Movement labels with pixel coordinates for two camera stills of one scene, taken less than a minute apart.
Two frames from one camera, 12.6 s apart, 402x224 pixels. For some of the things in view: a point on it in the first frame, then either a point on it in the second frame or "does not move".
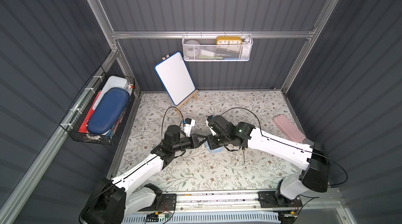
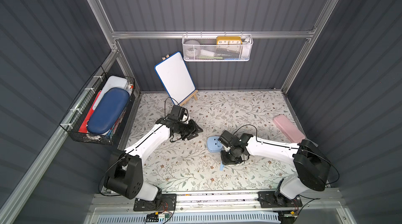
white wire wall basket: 217,47 does not move
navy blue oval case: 109,111 does not move
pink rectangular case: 283,123 does not move
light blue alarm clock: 216,149 does not move
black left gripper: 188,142 to 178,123
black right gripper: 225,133 to 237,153
